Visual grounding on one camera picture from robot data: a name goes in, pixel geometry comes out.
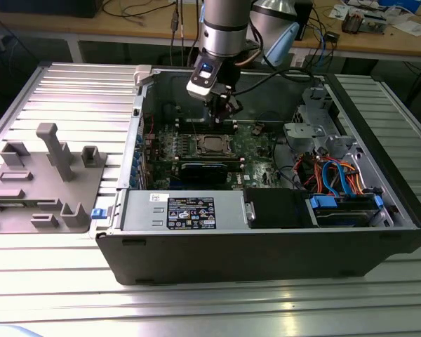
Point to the silver green CPU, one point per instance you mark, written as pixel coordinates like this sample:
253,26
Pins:
214,144

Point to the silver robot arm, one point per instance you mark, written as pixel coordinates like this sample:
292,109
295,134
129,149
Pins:
224,35

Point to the blue expansion slot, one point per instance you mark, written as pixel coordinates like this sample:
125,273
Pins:
177,183

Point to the grey case release latch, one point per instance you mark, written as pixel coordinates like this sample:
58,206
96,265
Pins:
142,73

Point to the metal drive cage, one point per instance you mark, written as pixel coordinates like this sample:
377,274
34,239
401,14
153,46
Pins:
301,130

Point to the small black tower box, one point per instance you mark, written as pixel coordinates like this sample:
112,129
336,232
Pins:
304,21

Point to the black graphics card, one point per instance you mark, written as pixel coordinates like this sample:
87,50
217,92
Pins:
203,173

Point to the green motherboard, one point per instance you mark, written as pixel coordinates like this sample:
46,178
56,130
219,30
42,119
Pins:
259,172

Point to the wooden desk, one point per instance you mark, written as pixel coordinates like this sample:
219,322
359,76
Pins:
126,24

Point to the open electronics module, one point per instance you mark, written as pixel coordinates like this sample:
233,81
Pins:
354,24

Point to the silver power supply box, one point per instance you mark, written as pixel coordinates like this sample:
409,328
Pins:
144,210

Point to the hard disk in blue carrier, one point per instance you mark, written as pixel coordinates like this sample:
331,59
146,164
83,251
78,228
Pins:
340,217

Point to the black grey PC case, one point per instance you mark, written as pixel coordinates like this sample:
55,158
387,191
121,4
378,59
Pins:
231,259

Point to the blue case latch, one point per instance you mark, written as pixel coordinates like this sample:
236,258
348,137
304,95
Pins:
98,213

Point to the white papers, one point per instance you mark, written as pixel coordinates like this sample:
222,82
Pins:
412,28

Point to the black equipment box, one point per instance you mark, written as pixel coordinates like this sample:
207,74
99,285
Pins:
45,8

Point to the grey parts rack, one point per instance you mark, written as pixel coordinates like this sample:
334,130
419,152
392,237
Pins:
38,189

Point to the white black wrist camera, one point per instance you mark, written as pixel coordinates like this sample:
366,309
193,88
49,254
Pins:
201,86

